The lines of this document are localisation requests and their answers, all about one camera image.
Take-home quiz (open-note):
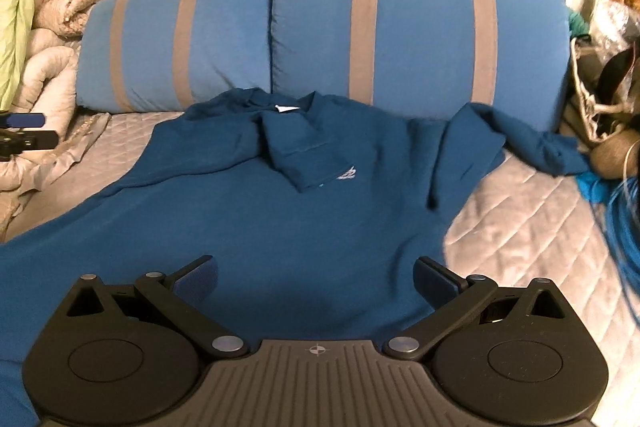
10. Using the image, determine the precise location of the dark blue t-shirt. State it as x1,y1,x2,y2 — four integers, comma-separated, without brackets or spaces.
0,88,592,413

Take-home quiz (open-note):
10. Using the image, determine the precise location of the blue grey-striped pillow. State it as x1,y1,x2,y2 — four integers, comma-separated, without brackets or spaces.
76,0,275,114
270,0,573,135

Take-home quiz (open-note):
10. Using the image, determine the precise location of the clear plastic bag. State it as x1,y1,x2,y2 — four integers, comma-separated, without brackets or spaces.
595,0,640,58

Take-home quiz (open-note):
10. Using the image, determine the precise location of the beige twine ball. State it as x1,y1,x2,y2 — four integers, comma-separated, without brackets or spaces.
591,133,638,180

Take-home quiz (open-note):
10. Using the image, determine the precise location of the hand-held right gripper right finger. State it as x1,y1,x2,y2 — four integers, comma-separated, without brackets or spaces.
382,256,568,362

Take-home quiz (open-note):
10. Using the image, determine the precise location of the teal cloth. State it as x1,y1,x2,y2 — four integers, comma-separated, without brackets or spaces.
567,7,594,44

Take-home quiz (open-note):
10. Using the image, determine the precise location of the grey quilted bedspread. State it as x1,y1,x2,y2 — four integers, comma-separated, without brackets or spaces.
0,109,640,427

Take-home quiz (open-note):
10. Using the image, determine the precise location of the beige quilted comforter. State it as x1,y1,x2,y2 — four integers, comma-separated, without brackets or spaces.
0,0,146,238

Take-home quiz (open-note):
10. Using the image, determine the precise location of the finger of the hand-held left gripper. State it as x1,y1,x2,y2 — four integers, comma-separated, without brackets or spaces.
0,130,59,160
0,111,46,129

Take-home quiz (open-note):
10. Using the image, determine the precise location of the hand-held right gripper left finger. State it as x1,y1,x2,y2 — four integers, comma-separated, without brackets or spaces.
65,255,249,362

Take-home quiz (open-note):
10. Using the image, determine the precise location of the black bag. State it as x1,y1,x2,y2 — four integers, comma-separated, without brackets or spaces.
595,48,640,142

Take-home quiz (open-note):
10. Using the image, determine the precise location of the blue cable coil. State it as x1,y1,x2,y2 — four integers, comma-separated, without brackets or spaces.
575,172,640,308

